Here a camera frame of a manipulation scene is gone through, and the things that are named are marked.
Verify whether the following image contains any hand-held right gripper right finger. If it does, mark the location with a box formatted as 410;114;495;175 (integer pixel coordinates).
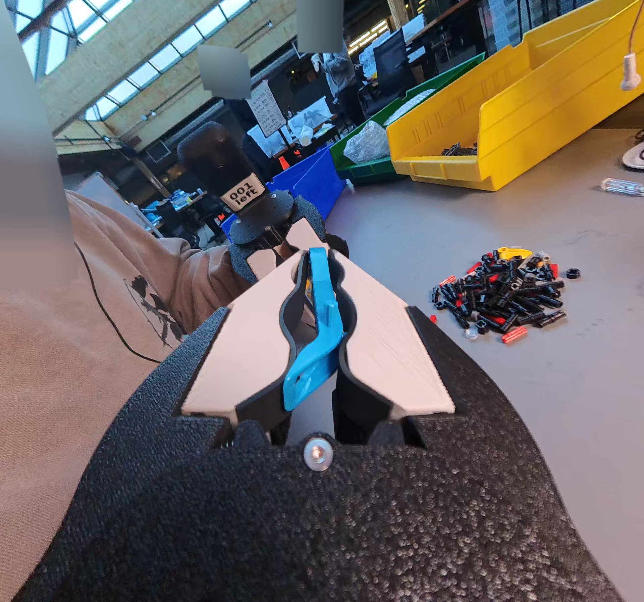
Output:
329;251;456;446

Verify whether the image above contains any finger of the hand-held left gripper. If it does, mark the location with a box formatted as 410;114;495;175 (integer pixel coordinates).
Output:
246;246;299;282
288;218;331;255

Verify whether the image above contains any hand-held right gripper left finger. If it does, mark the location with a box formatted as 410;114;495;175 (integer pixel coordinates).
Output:
180;251;309;446

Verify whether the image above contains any blue plastic bin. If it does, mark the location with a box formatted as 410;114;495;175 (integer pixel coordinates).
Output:
220;145;348;230

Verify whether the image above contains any blue brick separator tool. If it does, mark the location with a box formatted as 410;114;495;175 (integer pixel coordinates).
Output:
283;247;345;411

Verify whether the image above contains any pile of small connector pins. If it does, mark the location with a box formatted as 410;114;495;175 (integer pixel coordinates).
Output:
432;246;582;345

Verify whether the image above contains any person's left forearm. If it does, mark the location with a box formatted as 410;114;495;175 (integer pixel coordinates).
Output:
160;237;255;335

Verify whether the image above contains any grey desk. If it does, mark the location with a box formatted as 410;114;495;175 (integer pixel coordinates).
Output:
191;126;644;598

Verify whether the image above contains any cluttered background table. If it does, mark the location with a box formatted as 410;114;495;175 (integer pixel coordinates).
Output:
141;188;209;212

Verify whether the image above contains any handwritten sign on stand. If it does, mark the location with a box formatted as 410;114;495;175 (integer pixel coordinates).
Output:
247;80;288;139

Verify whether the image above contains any black office chair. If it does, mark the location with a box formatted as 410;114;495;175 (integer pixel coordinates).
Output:
153;199;202;249
358;29;419;118

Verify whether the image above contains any green plastic bin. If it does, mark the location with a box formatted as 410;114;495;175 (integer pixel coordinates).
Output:
329;52;486;186

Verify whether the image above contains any clear plastic storage box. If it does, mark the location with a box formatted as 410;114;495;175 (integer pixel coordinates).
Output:
287;98;339;136

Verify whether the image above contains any crumpled clear plastic bag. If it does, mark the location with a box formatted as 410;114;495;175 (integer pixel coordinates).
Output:
343;120;390;165

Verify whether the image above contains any flat bubble wrap bag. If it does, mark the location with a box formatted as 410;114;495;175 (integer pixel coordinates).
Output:
384;88;437;127

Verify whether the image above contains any yellow plastic parts bin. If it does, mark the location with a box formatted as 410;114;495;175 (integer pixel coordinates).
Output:
386;0;644;192

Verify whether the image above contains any black earphone cord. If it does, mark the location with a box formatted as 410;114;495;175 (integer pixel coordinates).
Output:
74;242;163;365

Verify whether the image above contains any clear-handled small screwdriver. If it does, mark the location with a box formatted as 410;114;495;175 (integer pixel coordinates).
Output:
600;178;644;198

